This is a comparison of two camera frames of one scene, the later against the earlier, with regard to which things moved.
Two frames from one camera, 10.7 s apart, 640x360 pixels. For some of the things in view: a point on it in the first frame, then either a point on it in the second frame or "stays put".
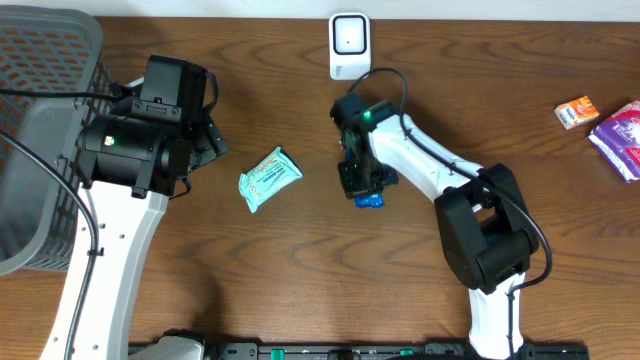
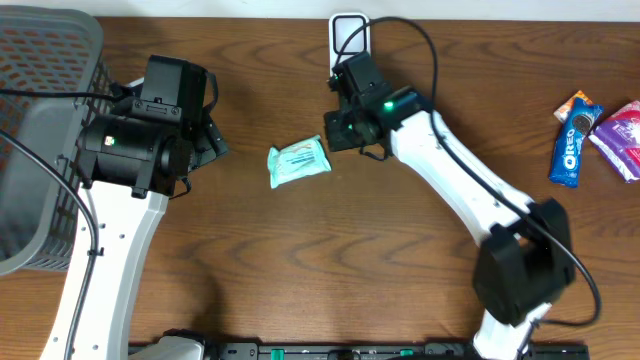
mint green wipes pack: [266, 181] to [301, 159]
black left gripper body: [213, 140] stays put
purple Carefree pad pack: [618, 140] stays put
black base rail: [357, 351] stays put
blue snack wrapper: [374, 200] to [569, 140]
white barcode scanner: [349, 45] stays put
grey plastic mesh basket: [44, 47] stays put
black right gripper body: [364, 181] to [338, 130]
